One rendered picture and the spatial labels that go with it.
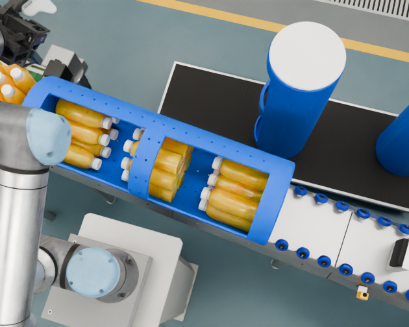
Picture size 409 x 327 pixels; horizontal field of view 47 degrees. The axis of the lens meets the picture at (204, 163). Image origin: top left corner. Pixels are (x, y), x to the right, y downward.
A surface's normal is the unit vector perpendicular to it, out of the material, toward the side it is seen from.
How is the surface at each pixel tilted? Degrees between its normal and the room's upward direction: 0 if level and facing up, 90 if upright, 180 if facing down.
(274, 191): 0
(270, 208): 21
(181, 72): 0
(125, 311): 0
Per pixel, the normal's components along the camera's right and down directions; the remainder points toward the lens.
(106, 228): -0.04, -0.27
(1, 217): -0.23, 0.16
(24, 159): 0.34, 0.29
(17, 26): -0.13, 0.36
